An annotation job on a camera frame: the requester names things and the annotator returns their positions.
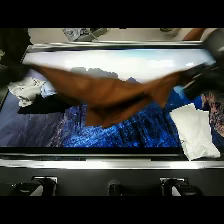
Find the brown shirt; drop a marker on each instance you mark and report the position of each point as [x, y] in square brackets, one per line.
[110, 94]

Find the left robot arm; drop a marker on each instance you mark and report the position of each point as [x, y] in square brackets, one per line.
[29, 187]

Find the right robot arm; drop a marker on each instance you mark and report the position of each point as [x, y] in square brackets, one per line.
[182, 190]

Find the black garment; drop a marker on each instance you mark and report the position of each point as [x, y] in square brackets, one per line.
[50, 105]

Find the white garment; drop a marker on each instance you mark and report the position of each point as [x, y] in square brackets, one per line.
[195, 131]

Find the pale printed garment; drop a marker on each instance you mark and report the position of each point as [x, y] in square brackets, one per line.
[28, 89]

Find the dark patterned garment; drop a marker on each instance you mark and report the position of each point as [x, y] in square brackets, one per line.
[216, 111]

